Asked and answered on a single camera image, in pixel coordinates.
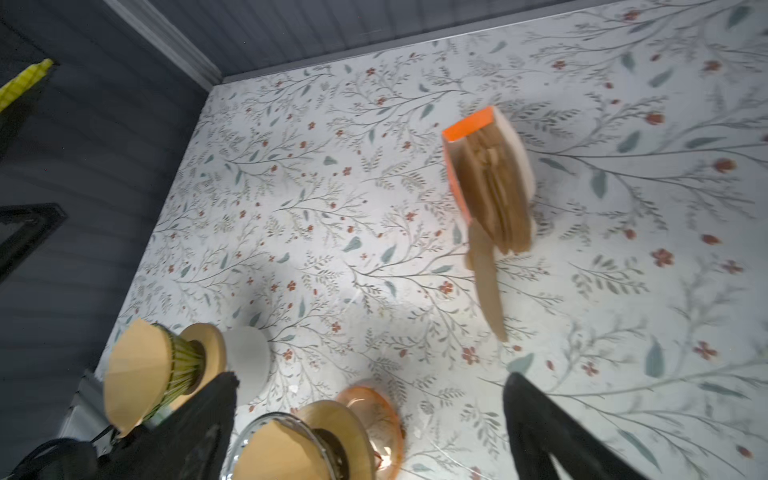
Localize orange coffee filter box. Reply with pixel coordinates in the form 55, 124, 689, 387
442, 106, 536, 253

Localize clear frosted glass carafe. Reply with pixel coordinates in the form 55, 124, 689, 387
223, 326, 271, 406

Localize black wire side basket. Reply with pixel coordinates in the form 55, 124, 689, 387
1, 203, 68, 281

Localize brown paper coffee filters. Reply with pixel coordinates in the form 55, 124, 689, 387
448, 121, 535, 343

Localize green glass dripper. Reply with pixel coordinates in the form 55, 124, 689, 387
142, 323, 206, 421

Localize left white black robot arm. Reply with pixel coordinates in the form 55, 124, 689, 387
8, 438, 98, 480

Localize wooden dripper ring stand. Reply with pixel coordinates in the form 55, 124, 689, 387
297, 400, 376, 480

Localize orange glass carafe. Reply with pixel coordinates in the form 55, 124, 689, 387
336, 384, 405, 480

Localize yellow marker in black basket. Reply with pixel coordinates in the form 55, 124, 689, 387
0, 58, 54, 112

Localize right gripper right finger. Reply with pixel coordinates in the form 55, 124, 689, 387
502, 372, 643, 479

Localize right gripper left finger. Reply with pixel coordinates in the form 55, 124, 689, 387
95, 372, 239, 479

